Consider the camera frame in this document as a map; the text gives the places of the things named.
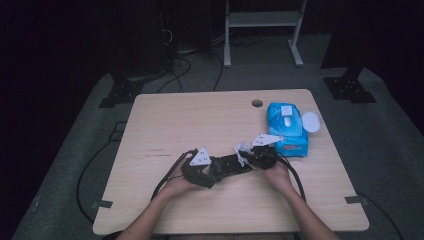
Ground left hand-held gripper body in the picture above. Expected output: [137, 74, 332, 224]
[181, 146, 217, 190]

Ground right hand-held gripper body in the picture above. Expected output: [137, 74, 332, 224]
[248, 133, 285, 171]

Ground blue wet wipe pack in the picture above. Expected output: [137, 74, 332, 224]
[265, 101, 322, 159]

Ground person's right hand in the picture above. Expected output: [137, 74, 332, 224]
[260, 162, 295, 192]

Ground person's left hand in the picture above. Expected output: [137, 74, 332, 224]
[159, 174, 202, 202]

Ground grey tape strip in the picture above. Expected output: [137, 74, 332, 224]
[91, 200, 114, 210]
[344, 195, 370, 205]

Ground black stand base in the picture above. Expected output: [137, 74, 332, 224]
[323, 64, 378, 104]
[98, 63, 145, 109]

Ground white metal stand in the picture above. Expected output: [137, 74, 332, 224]
[223, 0, 308, 68]

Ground left hand-held gripper cable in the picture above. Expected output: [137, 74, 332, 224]
[151, 148, 198, 201]

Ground hand-held gripper cable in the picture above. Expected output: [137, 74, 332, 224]
[274, 154, 307, 203]
[151, 148, 198, 201]

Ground right hand-held gripper cable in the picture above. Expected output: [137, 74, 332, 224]
[274, 154, 307, 203]

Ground black cable bundle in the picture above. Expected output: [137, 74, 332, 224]
[156, 54, 193, 95]

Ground thin black cable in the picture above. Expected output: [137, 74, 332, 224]
[212, 52, 225, 92]

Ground black floor cable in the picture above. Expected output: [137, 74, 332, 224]
[355, 191, 405, 240]
[76, 139, 115, 224]

